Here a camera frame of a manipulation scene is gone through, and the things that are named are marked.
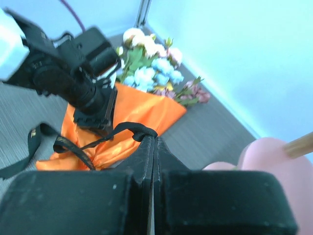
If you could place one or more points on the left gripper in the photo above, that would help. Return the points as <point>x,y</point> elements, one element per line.
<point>73,77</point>

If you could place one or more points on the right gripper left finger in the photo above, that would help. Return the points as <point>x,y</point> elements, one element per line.
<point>114,201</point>

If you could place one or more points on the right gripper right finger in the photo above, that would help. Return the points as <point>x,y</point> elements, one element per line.
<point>217,202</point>

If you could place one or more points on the orange flower bouquet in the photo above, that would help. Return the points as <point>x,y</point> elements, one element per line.
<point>145,95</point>

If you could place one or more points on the pink three-tier shelf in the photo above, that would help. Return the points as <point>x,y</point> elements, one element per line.
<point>289,164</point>

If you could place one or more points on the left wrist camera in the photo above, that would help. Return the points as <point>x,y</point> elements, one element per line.
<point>90,50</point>

